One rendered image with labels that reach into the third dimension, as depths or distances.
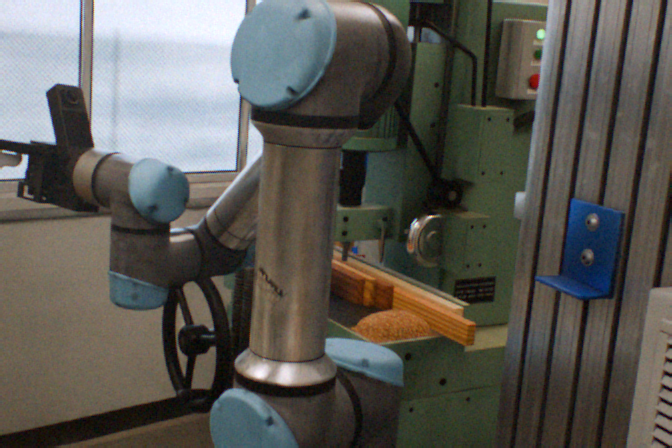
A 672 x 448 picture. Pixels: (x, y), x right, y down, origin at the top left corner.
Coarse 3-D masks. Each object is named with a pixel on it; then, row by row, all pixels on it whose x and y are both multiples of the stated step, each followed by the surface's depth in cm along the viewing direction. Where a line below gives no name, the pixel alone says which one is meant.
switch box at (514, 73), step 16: (512, 32) 193; (528, 32) 192; (544, 32) 194; (512, 48) 193; (528, 48) 193; (512, 64) 194; (528, 64) 194; (496, 80) 198; (512, 80) 194; (528, 80) 195; (512, 96) 194; (528, 96) 196
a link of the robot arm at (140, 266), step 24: (120, 240) 117; (144, 240) 117; (168, 240) 120; (192, 240) 124; (120, 264) 118; (144, 264) 118; (168, 264) 120; (192, 264) 124; (120, 288) 119; (144, 288) 118
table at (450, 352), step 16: (336, 304) 186; (352, 304) 187; (336, 320) 175; (352, 320) 176; (336, 336) 174; (352, 336) 169; (432, 336) 171; (400, 352) 167; (416, 352) 169; (432, 352) 171; (448, 352) 173; (464, 352) 176; (416, 368) 170
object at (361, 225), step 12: (372, 204) 202; (336, 216) 193; (348, 216) 195; (360, 216) 196; (372, 216) 198; (384, 216) 200; (336, 228) 194; (348, 228) 195; (360, 228) 197; (372, 228) 199; (336, 240) 194; (348, 240) 196; (360, 240) 198
